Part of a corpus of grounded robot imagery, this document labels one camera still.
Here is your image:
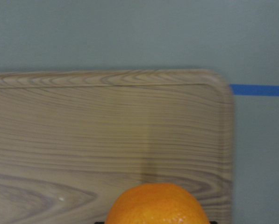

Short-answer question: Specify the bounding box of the light wooden tray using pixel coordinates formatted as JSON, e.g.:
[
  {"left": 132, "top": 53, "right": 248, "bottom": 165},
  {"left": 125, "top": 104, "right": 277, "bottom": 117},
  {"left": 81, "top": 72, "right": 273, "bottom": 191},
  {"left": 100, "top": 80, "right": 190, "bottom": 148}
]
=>
[{"left": 0, "top": 70, "right": 234, "bottom": 224}]

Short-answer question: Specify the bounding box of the orange fruit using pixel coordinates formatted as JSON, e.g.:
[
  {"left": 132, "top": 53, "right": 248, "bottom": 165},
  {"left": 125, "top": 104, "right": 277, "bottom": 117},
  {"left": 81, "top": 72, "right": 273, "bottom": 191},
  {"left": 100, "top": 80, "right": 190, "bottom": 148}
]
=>
[{"left": 105, "top": 183, "right": 210, "bottom": 224}]

